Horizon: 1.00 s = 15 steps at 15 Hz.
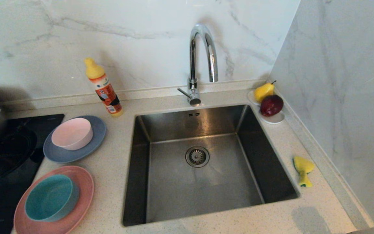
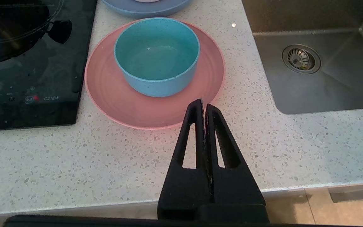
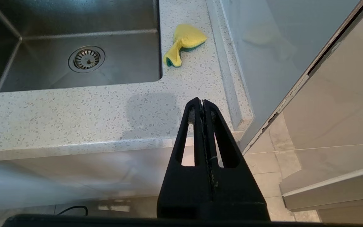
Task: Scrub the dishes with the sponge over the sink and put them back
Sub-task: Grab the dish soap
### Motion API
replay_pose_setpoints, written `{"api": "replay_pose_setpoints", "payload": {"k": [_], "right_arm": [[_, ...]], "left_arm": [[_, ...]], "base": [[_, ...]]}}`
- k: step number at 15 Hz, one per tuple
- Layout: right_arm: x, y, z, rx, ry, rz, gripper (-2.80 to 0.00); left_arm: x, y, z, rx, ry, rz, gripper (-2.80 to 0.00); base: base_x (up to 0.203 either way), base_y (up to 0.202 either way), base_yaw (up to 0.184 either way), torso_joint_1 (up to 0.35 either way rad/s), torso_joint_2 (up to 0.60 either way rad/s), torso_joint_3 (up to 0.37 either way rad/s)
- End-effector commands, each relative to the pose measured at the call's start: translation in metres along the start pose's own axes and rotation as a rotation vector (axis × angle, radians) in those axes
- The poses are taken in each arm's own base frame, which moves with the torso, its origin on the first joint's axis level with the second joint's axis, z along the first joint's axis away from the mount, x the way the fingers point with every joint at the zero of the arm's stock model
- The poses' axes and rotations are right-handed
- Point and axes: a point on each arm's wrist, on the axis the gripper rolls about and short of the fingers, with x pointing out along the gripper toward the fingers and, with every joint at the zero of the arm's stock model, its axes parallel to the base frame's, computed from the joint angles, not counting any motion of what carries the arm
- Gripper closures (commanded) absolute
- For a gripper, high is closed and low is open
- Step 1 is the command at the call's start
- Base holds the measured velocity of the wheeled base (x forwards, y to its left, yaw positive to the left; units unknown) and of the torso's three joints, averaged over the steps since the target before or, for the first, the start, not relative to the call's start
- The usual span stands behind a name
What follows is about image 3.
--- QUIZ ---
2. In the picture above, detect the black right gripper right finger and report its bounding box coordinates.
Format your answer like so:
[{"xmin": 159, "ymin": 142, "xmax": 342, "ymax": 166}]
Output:
[{"xmin": 202, "ymin": 99, "xmax": 268, "ymax": 208}]

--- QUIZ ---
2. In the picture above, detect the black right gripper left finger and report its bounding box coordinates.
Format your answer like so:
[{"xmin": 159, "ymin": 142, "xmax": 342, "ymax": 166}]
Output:
[{"xmin": 157, "ymin": 97, "xmax": 214, "ymax": 208}]

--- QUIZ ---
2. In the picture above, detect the stainless steel sink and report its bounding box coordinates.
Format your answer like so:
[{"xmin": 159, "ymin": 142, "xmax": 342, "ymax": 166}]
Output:
[{"xmin": 0, "ymin": 0, "xmax": 163, "ymax": 94}]

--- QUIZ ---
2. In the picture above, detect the yellow green sponge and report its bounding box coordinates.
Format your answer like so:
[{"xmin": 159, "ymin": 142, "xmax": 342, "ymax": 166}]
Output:
[{"xmin": 163, "ymin": 24, "xmax": 207, "ymax": 67}]

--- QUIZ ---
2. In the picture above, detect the round metal sink strainer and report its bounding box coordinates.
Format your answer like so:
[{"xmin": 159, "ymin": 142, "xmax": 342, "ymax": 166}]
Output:
[{"xmin": 68, "ymin": 46, "xmax": 106, "ymax": 73}]

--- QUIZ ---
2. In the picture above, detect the white base cabinet front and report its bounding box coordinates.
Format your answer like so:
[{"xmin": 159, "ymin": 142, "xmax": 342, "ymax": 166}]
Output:
[{"xmin": 0, "ymin": 148, "xmax": 176, "ymax": 211}]

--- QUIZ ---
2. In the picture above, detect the black floor cable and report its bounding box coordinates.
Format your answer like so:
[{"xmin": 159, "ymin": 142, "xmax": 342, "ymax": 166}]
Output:
[{"xmin": 57, "ymin": 206, "xmax": 89, "ymax": 217}]

